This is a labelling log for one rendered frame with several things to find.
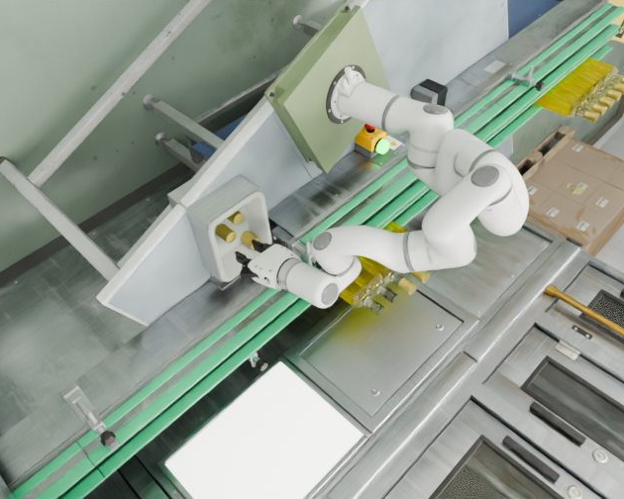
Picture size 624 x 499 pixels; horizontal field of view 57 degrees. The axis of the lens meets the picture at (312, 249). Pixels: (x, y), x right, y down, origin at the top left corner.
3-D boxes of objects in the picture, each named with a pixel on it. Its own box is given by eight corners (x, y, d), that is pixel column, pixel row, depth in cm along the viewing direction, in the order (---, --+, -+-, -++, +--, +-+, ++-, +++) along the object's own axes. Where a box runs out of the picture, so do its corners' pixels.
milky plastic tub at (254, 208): (204, 268, 154) (224, 286, 150) (185, 209, 137) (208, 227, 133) (253, 234, 162) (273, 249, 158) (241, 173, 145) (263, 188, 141)
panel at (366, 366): (158, 467, 146) (246, 573, 129) (156, 463, 144) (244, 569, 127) (388, 265, 185) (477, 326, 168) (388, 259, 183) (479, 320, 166)
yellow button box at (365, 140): (353, 149, 177) (370, 158, 174) (353, 129, 172) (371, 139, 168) (367, 138, 180) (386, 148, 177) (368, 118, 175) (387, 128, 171)
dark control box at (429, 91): (409, 109, 189) (430, 119, 185) (411, 87, 183) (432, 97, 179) (424, 98, 193) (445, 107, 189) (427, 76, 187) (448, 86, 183)
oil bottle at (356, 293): (306, 272, 169) (361, 313, 159) (305, 260, 165) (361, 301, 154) (320, 261, 172) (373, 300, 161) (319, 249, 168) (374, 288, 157)
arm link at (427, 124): (408, 86, 141) (465, 107, 132) (401, 135, 149) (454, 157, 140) (384, 97, 135) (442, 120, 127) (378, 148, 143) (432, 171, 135)
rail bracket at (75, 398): (66, 404, 138) (116, 469, 127) (37, 368, 125) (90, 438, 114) (83, 391, 140) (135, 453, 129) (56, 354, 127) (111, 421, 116)
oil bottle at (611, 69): (559, 67, 233) (627, 93, 219) (563, 54, 228) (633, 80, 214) (567, 61, 235) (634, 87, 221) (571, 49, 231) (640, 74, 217)
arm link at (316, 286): (354, 244, 123) (370, 266, 130) (320, 230, 130) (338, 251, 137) (313, 300, 119) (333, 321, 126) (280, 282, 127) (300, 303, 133)
